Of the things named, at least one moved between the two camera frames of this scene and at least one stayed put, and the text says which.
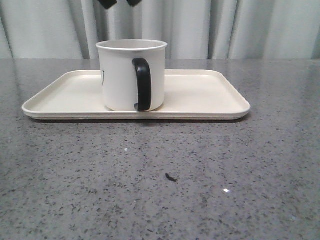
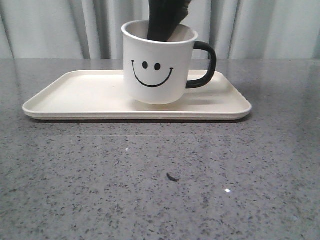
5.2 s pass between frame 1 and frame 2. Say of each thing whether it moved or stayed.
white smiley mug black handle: moved
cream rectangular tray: stayed
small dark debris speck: stayed
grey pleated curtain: stayed
